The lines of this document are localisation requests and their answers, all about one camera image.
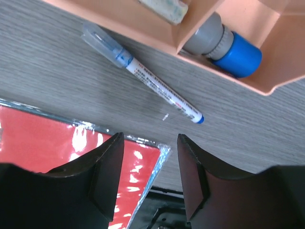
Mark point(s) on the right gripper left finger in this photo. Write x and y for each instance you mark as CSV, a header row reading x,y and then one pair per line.
x,y
80,194

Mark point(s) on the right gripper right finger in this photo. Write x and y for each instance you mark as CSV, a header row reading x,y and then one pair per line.
x,y
218,195

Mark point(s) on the red A4 folder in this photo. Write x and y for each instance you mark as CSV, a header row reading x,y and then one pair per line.
x,y
39,141

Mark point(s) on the blue and grey marker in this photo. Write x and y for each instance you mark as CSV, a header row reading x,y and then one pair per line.
x,y
225,48

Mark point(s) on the blue white pen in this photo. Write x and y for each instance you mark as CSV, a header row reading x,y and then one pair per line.
x,y
108,47

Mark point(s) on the small white eraser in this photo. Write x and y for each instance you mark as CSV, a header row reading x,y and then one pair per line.
x,y
173,11

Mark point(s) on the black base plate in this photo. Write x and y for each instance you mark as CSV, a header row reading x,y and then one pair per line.
x,y
161,209

